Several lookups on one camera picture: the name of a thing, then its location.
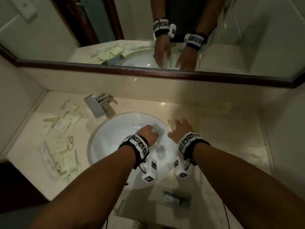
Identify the person's right hand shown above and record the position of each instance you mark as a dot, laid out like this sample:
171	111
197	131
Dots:
182	129

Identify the person's left hand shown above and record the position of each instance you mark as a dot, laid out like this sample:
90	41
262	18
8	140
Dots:
149	135

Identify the pile of cream amenity packets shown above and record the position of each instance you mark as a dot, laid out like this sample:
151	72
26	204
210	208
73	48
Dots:
64	121

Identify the person's right forearm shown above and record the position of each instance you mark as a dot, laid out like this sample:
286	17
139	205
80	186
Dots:
238	183

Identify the person's left forearm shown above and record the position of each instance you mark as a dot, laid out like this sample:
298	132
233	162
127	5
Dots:
95	188

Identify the white sink basin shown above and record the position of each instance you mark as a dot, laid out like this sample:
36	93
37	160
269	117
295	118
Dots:
114	131

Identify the chrome faucet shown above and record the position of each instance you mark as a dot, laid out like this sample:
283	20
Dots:
95	106

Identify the small clear soap dish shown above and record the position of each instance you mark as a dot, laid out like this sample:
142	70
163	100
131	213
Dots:
176	199

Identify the white perforated slipper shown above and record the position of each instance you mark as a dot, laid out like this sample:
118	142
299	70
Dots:
137	223

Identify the wooden framed mirror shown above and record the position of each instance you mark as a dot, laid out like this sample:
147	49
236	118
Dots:
262	45

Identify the dark wooden door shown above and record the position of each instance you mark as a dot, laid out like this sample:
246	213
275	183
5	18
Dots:
19	183

